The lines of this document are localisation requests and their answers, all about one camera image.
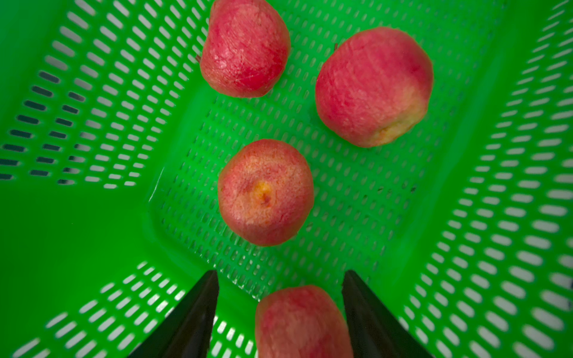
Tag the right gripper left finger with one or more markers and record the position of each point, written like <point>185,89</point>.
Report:
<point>187,330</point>

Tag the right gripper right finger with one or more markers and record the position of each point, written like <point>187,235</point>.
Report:
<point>374,331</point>

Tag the red apple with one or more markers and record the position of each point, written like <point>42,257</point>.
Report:
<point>246,50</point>
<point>265,192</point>

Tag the netted apple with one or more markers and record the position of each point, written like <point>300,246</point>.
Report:
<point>375,87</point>
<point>301,322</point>

